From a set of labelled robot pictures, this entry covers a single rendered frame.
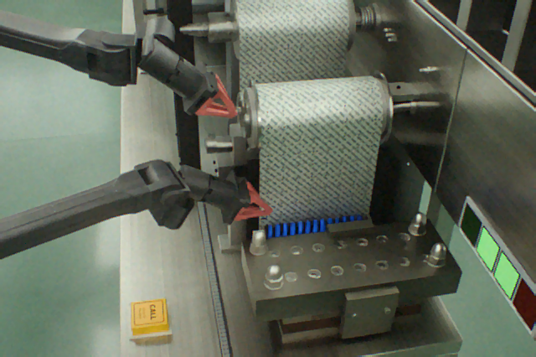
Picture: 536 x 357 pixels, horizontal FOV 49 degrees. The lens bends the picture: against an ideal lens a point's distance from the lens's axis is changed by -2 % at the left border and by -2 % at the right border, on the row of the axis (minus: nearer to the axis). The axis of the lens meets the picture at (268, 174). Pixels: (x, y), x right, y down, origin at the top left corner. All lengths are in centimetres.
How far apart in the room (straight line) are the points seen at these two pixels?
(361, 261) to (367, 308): 9
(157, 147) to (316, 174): 67
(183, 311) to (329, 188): 38
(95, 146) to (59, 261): 93
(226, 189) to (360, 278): 30
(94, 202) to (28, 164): 241
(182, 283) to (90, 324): 121
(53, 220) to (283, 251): 44
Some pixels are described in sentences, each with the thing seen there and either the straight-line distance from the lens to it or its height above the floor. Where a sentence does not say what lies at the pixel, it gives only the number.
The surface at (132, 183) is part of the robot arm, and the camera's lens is 104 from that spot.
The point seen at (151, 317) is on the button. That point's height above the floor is 92.
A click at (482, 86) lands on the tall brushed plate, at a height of 141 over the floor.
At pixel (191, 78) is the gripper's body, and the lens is 105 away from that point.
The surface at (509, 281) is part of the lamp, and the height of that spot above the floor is 118.
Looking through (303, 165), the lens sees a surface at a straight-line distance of 115.
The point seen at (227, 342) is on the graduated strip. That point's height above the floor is 90.
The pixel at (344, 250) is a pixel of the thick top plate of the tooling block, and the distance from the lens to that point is 118.
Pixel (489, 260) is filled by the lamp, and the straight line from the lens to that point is 101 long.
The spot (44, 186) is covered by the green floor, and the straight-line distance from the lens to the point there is 322.
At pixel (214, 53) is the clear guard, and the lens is 214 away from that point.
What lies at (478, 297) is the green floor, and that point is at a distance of 265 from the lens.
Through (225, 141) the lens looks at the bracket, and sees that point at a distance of 119.
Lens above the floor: 182
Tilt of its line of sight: 36 degrees down
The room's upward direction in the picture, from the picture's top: 1 degrees clockwise
